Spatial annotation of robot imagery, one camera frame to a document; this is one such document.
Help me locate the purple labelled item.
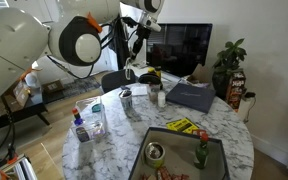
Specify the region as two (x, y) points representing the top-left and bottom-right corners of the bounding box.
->
(75, 126), (91, 143)

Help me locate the light floor rug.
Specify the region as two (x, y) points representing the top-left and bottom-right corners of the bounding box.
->
(61, 75), (102, 100)

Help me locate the white mug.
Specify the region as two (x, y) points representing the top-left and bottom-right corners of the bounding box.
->
(157, 91), (167, 109)

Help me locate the orange jenga box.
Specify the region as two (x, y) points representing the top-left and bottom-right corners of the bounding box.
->
(225, 70), (248, 113)

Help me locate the yellow foil packet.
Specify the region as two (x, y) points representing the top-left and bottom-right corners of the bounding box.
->
(165, 117), (200, 135)

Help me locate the dark blue flat notebook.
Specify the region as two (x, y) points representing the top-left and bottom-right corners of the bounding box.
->
(165, 82), (217, 115)

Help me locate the white paper napkin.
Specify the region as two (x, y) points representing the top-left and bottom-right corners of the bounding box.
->
(128, 84), (149, 98)

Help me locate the clear glass cup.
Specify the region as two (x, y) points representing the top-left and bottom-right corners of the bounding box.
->
(146, 83), (162, 103)

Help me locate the green hot sauce bottle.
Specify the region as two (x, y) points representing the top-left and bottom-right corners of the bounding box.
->
(193, 132), (210, 170)

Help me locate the red capped sauce bottle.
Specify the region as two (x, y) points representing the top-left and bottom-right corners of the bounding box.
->
(71, 107), (84, 127)

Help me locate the black side table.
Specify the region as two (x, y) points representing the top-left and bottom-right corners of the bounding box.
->
(0, 94), (52, 135)

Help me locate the grey office chair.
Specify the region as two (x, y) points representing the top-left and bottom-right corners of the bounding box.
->
(100, 68), (139, 95)

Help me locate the black glasses case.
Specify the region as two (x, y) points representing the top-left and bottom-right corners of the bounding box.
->
(138, 73), (162, 86)

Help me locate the green potted plant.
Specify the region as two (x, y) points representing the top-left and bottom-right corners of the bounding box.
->
(211, 38), (248, 100)

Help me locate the clear plastic container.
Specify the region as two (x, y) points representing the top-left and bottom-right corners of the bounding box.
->
(70, 95), (109, 145)

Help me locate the aluminium frame rail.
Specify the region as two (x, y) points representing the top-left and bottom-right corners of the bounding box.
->
(0, 154), (39, 180)

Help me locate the metal can with coffee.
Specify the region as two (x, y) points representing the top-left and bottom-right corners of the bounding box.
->
(118, 89), (134, 116)

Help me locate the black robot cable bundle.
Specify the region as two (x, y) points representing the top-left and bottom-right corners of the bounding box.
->
(46, 14), (142, 81)

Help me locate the foil lined tin can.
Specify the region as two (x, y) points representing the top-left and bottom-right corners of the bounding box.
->
(144, 141), (167, 169)

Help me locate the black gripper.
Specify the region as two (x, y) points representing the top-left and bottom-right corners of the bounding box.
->
(129, 27), (152, 62)

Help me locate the green round lid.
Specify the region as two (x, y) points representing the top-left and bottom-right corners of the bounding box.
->
(91, 103), (104, 114)

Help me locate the red ketchup packet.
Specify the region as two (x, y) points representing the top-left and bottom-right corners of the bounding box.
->
(192, 129), (208, 137)

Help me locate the grey metal tray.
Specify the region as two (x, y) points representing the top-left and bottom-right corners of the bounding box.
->
(127, 126), (231, 180)

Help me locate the brown cardboard piece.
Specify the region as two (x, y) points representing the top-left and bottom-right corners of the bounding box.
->
(185, 63), (215, 89)

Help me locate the white device with cable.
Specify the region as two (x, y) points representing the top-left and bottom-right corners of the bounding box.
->
(237, 92), (257, 124)

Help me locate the brown cardboard box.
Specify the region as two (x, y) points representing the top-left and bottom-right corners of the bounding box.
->
(42, 79), (65, 95)

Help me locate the black flat screen television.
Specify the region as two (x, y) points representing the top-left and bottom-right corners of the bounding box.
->
(146, 23), (214, 78)

